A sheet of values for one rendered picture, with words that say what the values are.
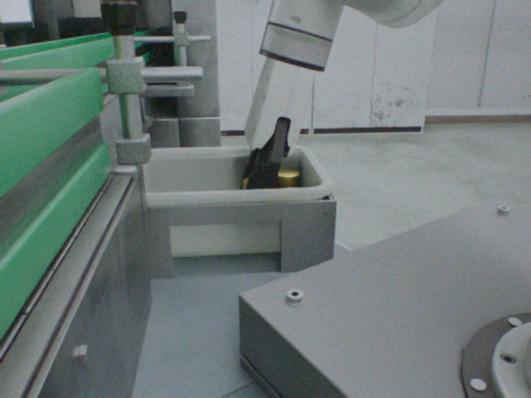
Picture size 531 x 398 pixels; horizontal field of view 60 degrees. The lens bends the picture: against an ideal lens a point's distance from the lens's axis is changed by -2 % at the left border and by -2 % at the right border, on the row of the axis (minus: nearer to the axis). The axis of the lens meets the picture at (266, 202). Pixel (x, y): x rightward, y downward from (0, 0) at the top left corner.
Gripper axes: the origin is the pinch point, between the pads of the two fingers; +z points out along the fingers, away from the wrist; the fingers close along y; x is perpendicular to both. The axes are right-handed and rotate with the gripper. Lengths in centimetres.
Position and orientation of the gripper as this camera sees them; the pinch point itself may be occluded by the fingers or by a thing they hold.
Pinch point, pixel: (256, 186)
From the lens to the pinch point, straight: 56.3
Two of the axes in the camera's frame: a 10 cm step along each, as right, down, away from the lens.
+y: 1.1, 3.7, -9.2
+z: -2.6, 9.1, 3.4
